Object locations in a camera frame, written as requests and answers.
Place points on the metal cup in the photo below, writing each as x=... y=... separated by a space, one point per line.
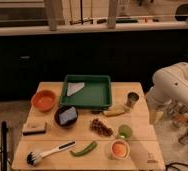
x=132 y=98

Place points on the spice bottle rack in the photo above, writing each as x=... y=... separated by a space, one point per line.
x=179 y=121

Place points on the black stand pole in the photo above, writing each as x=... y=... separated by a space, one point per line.
x=4 y=155

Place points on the green plastic tray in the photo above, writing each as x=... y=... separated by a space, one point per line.
x=96 y=94

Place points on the wooden block eraser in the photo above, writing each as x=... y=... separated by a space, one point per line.
x=34 y=128

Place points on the orange bowl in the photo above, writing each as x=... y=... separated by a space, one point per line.
x=43 y=100

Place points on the green chili pepper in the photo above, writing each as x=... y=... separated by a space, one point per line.
x=86 y=150

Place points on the white dish brush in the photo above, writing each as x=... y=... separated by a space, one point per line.
x=35 y=157

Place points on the orange-filled white cup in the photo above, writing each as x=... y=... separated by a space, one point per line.
x=117 y=149

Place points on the dark bowl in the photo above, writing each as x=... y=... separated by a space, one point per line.
x=61 y=110

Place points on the brown grape bunch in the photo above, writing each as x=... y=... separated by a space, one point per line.
x=100 y=128

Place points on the yellow banana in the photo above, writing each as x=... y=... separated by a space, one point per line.
x=116 y=110

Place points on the blue sponge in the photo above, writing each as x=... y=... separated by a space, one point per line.
x=68 y=115

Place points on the white cloth piece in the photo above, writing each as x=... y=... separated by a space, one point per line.
x=73 y=88

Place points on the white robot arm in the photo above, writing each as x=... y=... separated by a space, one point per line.
x=169 y=83

